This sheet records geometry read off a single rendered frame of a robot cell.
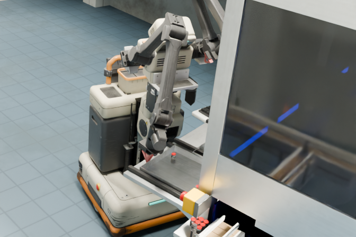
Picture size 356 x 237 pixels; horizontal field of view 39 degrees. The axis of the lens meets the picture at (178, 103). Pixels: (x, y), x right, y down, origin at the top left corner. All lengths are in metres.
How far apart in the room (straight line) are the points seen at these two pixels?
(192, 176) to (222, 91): 0.65
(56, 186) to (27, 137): 0.69
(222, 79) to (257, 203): 0.47
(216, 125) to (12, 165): 2.32
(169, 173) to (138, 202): 0.83
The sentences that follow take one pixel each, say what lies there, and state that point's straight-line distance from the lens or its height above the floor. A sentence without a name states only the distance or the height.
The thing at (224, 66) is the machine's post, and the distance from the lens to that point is 1.74.
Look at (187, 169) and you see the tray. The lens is 2.36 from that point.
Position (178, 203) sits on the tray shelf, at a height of 0.88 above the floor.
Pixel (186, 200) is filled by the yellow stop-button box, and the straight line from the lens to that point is 1.96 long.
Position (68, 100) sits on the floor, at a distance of 4.75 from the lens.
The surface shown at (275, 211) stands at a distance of 1.87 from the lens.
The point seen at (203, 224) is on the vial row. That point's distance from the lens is 2.01.
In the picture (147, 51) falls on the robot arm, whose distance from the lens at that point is 2.47.
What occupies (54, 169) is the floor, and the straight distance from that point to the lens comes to 3.84.
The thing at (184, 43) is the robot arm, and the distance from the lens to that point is 2.23.
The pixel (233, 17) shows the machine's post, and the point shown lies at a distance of 1.68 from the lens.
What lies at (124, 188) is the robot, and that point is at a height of 0.28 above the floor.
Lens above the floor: 2.22
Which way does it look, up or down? 27 degrees down
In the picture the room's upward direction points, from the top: 7 degrees clockwise
